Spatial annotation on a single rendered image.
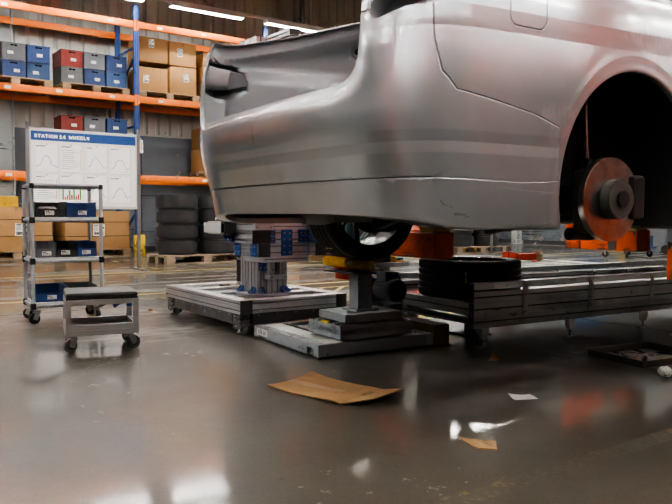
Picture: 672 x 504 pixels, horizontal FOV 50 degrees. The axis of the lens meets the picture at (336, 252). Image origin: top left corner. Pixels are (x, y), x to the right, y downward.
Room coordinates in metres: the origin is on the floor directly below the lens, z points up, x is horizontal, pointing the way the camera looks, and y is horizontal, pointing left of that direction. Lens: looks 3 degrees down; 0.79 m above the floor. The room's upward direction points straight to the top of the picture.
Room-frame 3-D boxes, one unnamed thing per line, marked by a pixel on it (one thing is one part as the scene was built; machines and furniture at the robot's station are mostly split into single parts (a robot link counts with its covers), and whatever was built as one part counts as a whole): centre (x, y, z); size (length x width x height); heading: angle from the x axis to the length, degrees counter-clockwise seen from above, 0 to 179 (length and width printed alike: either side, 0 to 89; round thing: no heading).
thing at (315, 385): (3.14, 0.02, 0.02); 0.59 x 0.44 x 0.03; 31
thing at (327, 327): (4.21, -0.15, 0.13); 0.50 x 0.36 x 0.10; 121
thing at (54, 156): (9.55, 3.34, 0.97); 1.50 x 0.50 x 1.95; 125
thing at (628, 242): (5.57, -2.17, 0.69); 0.52 x 0.17 x 0.35; 31
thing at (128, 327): (4.22, 1.40, 0.17); 0.43 x 0.36 x 0.34; 113
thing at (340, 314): (4.21, -0.15, 0.32); 0.40 x 0.30 x 0.28; 121
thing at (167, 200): (11.70, 2.28, 0.55); 1.40 x 0.80 x 1.09; 127
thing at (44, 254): (5.29, 2.03, 0.50); 0.53 x 0.42 x 1.00; 121
